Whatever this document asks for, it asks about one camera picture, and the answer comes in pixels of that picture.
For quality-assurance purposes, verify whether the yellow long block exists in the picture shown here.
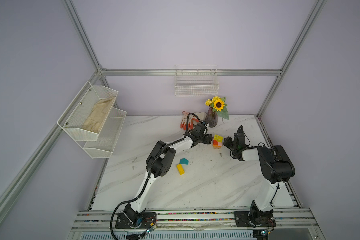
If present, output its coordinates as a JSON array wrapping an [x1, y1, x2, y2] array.
[[177, 164, 185, 175]]

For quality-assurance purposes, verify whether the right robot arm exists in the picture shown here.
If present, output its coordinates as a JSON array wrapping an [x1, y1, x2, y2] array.
[[223, 132, 296, 228]]

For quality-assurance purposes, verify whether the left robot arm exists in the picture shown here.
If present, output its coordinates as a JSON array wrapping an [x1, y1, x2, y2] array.
[[114, 122, 213, 228]]

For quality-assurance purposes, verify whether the teal block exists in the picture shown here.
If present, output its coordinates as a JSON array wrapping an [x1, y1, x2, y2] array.
[[180, 158, 189, 165]]

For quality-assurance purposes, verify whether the orange white work glove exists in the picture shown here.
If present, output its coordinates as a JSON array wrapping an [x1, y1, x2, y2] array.
[[180, 111, 200, 130]]

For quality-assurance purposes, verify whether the green white work glove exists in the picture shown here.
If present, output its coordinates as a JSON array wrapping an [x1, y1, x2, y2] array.
[[195, 112, 207, 121]]

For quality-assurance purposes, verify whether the dark ribbed glass vase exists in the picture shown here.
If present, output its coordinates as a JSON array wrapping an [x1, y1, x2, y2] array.
[[205, 107, 218, 128]]

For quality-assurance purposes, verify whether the yellow sunflower bouquet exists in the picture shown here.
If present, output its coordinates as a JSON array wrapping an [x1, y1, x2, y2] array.
[[205, 96, 230, 120]]

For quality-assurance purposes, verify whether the beige cloth in shelf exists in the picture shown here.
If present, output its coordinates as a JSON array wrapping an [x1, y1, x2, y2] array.
[[82, 97, 116, 134]]

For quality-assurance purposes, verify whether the white two-tier mesh shelf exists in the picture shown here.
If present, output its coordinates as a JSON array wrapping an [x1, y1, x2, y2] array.
[[57, 82, 127, 159]]

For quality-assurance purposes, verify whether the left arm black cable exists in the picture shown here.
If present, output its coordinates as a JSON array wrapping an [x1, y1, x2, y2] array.
[[109, 112, 202, 240]]

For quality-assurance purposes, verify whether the white wire wall basket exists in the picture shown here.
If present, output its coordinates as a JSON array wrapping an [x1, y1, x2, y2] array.
[[175, 65, 220, 97]]

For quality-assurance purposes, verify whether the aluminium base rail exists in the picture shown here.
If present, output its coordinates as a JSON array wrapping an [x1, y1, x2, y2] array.
[[68, 208, 325, 240]]

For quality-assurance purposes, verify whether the aluminium cage frame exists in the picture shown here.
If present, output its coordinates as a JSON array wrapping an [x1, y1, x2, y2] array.
[[0, 1, 326, 226]]

